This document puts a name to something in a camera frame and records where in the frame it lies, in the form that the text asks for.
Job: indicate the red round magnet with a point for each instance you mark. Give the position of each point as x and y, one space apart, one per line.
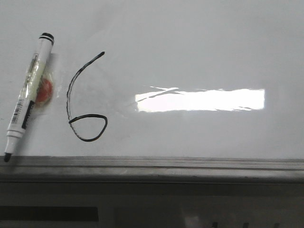
45 91

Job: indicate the white black whiteboard marker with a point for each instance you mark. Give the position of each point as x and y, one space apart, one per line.
28 94

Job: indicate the white whiteboard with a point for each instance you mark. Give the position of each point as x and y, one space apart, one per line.
179 78

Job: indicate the black handwritten number six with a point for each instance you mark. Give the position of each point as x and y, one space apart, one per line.
77 118

